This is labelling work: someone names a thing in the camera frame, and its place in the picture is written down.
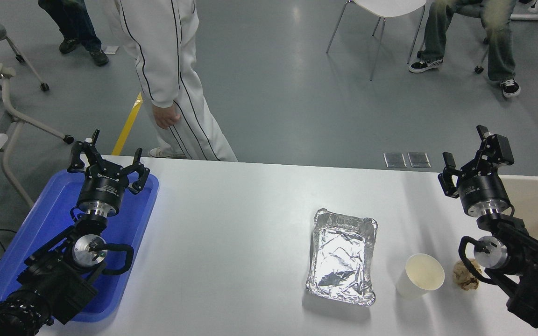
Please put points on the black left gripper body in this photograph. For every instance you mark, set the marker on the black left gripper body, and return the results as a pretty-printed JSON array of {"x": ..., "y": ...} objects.
[{"x": 103, "y": 189}]

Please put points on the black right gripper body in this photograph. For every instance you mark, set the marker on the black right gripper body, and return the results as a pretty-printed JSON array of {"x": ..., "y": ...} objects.
[{"x": 481, "y": 191}]

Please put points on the white paper cup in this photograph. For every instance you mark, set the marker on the white paper cup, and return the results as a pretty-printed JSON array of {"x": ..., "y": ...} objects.
[{"x": 409, "y": 285}]

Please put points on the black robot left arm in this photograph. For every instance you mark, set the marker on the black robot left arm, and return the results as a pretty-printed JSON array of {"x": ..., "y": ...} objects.
[{"x": 45, "y": 280}]

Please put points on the person's hand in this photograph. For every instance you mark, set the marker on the person's hand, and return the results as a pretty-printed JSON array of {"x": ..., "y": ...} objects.
[{"x": 166, "y": 115}]

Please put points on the metal floor socket plate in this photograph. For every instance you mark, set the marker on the metal floor socket plate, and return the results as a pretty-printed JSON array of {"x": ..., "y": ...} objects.
[
  {"x": 395, "y": 160},
  {"x": 419, "y": 160}
]

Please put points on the blue plastic tray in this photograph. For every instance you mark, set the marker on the blue plastic tray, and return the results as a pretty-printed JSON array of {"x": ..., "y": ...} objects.
[{"x": 52, "y": 210}]

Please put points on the crumpled tan paper ball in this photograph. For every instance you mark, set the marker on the crumpled tan paper ball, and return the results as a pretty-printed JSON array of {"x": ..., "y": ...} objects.
[{"x": 464, "y": 277}]

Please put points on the silver foil tray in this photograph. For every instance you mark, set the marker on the silver foil tray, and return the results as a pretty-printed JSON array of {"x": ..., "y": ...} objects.
[{"x": 341, "y": 256}]

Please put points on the white chair with metal legs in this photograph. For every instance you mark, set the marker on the white chair with metal legs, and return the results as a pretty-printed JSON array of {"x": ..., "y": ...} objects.
[{"x": 390, "y": 7}]

